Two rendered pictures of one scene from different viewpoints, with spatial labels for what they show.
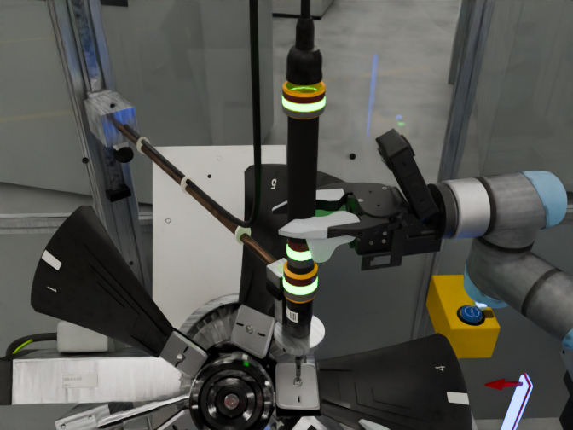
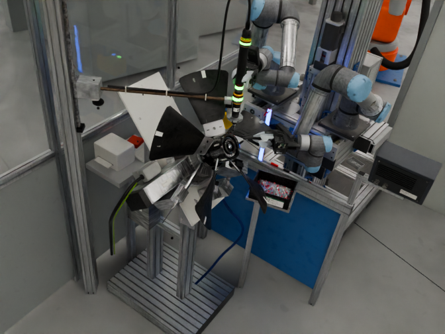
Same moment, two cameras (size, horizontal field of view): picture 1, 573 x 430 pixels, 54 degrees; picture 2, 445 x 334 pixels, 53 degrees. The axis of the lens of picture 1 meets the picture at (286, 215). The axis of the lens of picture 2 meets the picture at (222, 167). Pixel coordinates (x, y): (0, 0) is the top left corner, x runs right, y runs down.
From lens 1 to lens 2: 152 cm
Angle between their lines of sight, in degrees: 46
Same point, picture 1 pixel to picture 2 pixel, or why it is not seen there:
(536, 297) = (279, 78)
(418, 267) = not seen: hidden behind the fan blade
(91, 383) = (170, 181)
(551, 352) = not seen: hidden behind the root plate
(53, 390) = (161, 190)
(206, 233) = (153, 116)
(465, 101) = (174, 35)
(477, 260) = (259, 76)
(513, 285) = (271, 78)
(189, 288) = not seen: hidden behind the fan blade
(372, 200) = (249, 65)
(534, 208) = (271, 55)
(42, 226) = (12, 177)
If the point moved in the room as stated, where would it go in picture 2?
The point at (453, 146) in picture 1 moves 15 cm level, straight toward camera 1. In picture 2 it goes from (173, 55) to (186, 67)
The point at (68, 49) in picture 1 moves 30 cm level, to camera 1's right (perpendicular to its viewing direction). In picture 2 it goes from (66, 60) to (123, 40)
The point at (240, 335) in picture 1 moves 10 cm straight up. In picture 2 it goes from (210, 133) to (212, 114)
